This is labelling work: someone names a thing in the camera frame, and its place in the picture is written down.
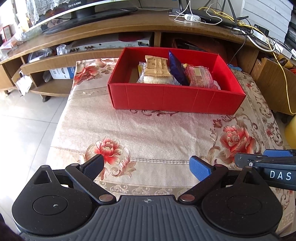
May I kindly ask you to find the small white power adapter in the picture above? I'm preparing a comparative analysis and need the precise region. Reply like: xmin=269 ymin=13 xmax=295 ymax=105
xmin=184 ymin=13 xmax=201 ymax=22

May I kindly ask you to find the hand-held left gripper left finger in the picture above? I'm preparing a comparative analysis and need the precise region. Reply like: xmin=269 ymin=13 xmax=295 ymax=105
xmin=30 ymin=154 xmax=116 ymax=205

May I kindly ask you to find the white cable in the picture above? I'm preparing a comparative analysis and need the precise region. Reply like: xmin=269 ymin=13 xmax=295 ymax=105
xmin=169 ymin=0 xmax=205 ymax=24

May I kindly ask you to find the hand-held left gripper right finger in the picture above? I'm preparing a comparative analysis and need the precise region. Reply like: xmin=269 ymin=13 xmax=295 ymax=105
xmin=177 ymin=156 xmax=266 ymax=205

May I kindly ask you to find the small wooden side cabinet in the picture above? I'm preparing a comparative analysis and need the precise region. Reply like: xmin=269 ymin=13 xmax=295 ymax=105
xmin=250 ymin=57 xmax=296 ymax=115

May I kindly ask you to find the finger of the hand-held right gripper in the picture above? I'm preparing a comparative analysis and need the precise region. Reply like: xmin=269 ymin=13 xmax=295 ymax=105
xmin=235 ymin=152 xmax=296 ymax=168
xmin=264 ymin=149 xmax=296 ymax=157

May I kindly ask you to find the television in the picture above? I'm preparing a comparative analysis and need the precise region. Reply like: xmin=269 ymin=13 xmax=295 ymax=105
xmin=25 ymin=0 xmax=139 ymax=36

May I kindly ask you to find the red cardboard box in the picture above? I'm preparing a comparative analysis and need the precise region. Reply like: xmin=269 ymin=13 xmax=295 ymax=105
xmin=107 ymin=47 xmax=246 ymax=115

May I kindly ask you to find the blue snack packet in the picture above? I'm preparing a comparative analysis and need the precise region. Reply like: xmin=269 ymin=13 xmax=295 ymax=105
xmin=168 ymin=50 xmax=190 ymax=86

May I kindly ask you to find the black cable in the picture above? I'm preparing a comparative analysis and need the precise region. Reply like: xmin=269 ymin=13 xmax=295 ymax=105
xmin=228 ymin=25 xmax=255 ymax=68

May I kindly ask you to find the yellow round object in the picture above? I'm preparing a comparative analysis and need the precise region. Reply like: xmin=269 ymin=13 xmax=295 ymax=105
xmin=284 ymin=115 xmax=296 ymax=149

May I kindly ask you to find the long white power strip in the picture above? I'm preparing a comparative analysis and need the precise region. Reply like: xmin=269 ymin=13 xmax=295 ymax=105
xmin=252 ymin=30 xmax=296 ymax=59

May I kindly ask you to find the silver AV device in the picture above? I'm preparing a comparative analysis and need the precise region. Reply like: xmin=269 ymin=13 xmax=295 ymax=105
xmin=69 ymin=38 xmax=154 ymax=53

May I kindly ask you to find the clear plastic bag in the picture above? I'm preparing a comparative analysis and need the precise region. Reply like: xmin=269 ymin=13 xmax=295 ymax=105
xmin=29 ymin=50 xmax=53 ymax=63

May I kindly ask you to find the white lace cloth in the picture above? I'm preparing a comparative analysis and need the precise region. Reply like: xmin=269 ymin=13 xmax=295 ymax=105
xmin=25 ymin=0 xmax=93 ymax=25

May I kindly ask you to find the red clear-wrapped cake packet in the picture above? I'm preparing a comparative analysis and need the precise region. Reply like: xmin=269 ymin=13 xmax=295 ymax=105
xmin=184 ymin=65 xmax=215 ymax=88

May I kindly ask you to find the white paper bundle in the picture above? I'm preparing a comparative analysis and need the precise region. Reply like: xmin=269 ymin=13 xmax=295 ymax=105
xmin=17 ymin=72 xmax=33 ymax=96

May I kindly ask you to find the flat black device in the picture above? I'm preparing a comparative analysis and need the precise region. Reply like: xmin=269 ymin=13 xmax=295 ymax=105
xmin=192 ymin=8 xmax=237 ymax=27

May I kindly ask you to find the clear-wrapped round pastry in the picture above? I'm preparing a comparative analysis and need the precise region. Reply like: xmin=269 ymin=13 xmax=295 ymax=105
xmin=139 ymin=75 xmax=176 ymax=85

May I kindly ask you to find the wooden TV cabinet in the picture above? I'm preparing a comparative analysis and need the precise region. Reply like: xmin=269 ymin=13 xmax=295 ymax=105
xmin=0 ymin=7 xmax=296 ymax=98

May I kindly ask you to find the dark red flat object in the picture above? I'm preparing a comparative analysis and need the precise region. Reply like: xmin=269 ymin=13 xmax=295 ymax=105
xmin=118 ymin=32 xmax=144 ymax=42

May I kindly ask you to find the tan biscuit packet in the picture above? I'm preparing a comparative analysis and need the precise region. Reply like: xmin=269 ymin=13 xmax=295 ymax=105
xmin=143 ymin=55 xmax=172 ymax=77

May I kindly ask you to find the white and blue box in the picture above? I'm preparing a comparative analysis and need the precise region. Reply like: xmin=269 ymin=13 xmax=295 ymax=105
xmin=50 ymin=67 xmax=76 ymax=80

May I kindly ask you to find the yellow cable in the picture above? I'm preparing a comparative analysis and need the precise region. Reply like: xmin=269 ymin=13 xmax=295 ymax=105
xmin=199 ymin=7 xmax=296 ymax=115

